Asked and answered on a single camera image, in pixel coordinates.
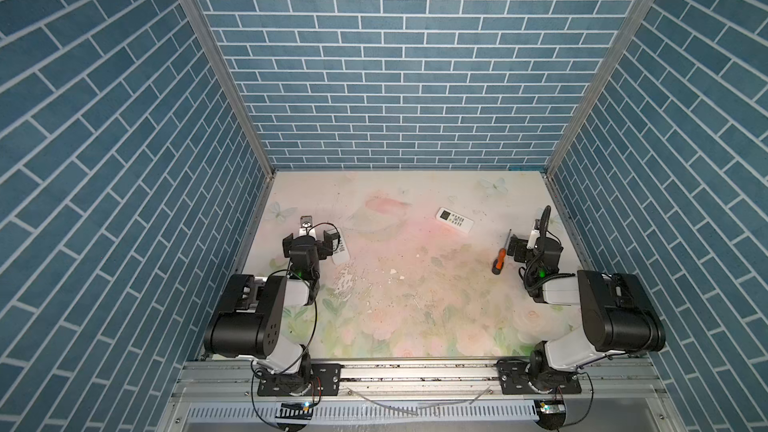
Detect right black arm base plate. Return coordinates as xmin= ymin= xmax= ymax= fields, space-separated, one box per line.
xmin=495 ymin=358 xmax=582 ymax=395

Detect orange black screwdriver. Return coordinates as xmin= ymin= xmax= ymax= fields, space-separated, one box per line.
xmin=491 ymin=230 xmax=512 ymax=275

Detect white remote with display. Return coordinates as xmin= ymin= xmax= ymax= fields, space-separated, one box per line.
xmin=435 ymin=207 xmax=474 ymax=234

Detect white slotted cable duct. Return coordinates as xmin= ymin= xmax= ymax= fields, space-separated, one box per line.
xmin=187 ymin=400 xmax=539 ymax=426

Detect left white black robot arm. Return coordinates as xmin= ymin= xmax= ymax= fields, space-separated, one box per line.
xmin=203 ymin=226 xmax=341 ymax=381

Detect right circuit board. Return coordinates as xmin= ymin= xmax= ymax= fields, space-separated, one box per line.
xmin=536 ymin=400 xmax=566 ymax=416

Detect left circuit board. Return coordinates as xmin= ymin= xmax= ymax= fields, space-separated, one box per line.
xmin=275 ymin=403 xmax=314 ymax=421

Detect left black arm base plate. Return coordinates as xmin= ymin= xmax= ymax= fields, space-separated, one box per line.
xmin=255 ymin=362 xmax=342 ymax=397

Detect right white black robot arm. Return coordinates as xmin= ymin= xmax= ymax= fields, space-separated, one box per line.
xmin=507 ymin=236 xmax=666 ymax=391

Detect aluminium front rail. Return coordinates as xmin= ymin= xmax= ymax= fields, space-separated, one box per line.
xmin=157 ymin=356 xmax=684 ymax=431

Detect circuit board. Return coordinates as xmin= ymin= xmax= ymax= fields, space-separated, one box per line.
xmin=536 ymin=400 xmax=566 ymax=416
xmin=275 ymin=403 xmax=314 ymax=421

